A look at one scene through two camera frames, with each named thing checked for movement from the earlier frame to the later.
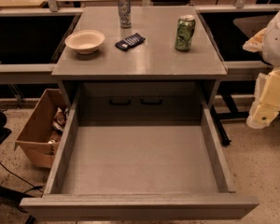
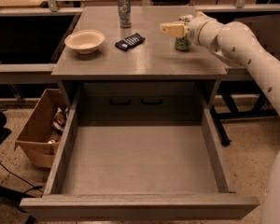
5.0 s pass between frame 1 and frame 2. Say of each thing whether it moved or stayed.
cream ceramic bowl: stayed
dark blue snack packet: stayed
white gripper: moved
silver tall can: stayed
